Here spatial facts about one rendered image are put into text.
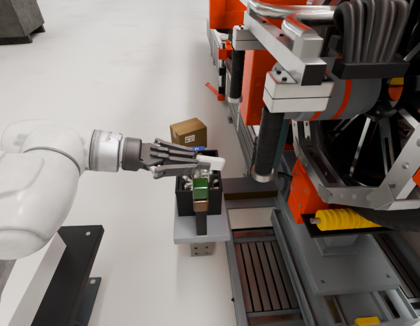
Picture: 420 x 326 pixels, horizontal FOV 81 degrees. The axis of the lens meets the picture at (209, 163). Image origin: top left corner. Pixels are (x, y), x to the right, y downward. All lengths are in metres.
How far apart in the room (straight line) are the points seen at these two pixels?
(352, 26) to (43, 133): 0.52
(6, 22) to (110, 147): 4.85
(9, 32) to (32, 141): 4.84
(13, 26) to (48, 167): 4.88
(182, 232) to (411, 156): 0.58
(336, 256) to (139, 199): 1.04
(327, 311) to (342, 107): 0.70
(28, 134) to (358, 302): 1.10
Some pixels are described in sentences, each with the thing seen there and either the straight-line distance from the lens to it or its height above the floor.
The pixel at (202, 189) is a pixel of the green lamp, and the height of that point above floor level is 0.65.
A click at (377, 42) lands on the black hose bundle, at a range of 0.41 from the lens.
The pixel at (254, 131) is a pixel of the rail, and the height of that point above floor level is 0.39.
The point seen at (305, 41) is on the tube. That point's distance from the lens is 0.38.
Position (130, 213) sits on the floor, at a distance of 1.45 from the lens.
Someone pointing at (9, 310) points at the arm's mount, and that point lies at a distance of 0.90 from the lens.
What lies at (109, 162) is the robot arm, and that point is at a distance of 0.54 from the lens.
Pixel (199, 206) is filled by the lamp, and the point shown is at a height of 0.59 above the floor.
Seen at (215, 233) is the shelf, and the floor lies 0.45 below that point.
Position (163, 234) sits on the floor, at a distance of 1.33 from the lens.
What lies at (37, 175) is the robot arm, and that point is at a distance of 0.45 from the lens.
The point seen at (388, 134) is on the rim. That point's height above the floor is 0.78.
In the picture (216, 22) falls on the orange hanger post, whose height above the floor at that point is 0.58.
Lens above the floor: 1.08
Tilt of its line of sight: 40 degrees down
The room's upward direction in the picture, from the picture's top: straight up
